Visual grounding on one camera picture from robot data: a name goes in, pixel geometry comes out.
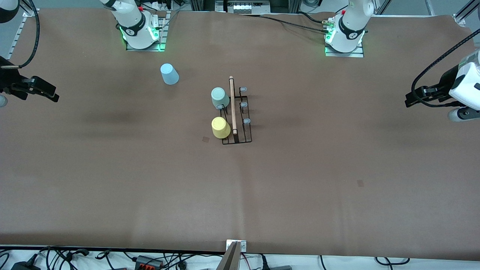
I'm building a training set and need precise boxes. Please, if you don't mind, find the pale green plastic cup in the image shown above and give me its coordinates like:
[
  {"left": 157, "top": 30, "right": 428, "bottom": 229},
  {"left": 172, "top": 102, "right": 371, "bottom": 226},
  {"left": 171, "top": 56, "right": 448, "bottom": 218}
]
[{"left": 211, "top": 87, "right": 230, "bottom": 109}]

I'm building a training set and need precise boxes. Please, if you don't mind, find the black braided cable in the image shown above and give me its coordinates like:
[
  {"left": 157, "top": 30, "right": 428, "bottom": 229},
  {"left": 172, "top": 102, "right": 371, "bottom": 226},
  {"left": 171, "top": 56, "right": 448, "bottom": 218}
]
[{"left": 259, "top": 14, "right": 330, "bottom": 33}]

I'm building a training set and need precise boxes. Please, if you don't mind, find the black orange connector box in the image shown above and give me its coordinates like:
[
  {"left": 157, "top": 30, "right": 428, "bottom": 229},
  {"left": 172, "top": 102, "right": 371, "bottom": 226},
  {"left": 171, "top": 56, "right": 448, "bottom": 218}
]
[{"left": 134, "top": 255, "right": 164, "bottom": 270}]

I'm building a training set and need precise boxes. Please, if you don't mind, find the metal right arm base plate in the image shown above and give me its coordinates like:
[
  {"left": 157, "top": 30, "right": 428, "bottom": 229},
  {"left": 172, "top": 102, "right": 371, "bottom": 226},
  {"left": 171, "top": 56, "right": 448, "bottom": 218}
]
[{"left": 126, "top": 11, "right": 167, "bottom": 52}]

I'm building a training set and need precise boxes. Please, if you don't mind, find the black power adapter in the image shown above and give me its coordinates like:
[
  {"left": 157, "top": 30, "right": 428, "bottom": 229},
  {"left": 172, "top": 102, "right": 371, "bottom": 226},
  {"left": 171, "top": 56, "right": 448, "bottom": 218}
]
[{"left": 10, "top": 261, "right": 41, "bottom": 270}]

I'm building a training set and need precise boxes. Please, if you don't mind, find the aluminium extrusion bar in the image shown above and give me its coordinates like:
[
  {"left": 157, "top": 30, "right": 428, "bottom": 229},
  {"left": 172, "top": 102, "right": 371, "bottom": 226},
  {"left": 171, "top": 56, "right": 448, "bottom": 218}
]
[{"left": 216, "top": 241, "right": 241, "bottom": 270}]

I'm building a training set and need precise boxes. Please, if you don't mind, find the light blue plastic cup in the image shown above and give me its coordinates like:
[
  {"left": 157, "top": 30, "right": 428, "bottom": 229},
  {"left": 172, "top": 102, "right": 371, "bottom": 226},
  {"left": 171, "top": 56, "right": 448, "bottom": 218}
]
[{"left": 160, "top": 63, "right": 180, "bottom": 86}]

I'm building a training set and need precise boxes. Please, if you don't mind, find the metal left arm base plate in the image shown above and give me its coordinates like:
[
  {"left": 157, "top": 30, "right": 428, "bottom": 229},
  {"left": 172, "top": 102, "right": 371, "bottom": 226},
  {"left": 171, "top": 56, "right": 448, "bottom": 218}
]
[{"left": 325, "top": 36, "right": 365, "bottom": 58}]

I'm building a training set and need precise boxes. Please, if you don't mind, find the white perforated edge rail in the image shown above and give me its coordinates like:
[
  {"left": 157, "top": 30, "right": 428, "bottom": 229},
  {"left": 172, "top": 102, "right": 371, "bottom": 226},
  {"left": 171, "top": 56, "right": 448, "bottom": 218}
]
[{"left": 7, "top": 17, "right": 29, "bottom": 60}]

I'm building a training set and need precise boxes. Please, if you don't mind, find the black wire cup holder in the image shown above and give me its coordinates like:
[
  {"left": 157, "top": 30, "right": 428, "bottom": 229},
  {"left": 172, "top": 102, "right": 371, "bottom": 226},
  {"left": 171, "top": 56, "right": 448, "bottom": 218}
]
[{"left": 217, "top": 76, "right": 252, "bottom": 145}]

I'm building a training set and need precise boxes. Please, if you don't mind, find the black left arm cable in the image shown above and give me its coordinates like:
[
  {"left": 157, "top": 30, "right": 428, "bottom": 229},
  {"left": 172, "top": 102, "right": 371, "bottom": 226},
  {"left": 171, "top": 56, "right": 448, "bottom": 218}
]
[{"left": 411, "top": 28, "right": 480, "bottom": 108}]

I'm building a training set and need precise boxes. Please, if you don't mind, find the white power strip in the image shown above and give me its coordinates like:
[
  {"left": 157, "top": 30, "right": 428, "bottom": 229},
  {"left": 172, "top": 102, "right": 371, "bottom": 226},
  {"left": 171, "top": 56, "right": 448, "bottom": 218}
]
[{"left": 224, "top": 0, "right": 271, "bottom": 14}]

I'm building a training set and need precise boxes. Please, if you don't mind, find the yellow plastic cup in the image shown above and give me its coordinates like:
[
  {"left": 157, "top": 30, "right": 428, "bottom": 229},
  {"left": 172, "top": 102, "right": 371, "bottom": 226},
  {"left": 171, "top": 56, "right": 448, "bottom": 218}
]
[{"left": 211, "top": 117, "right": 231, "bottom": 139}]

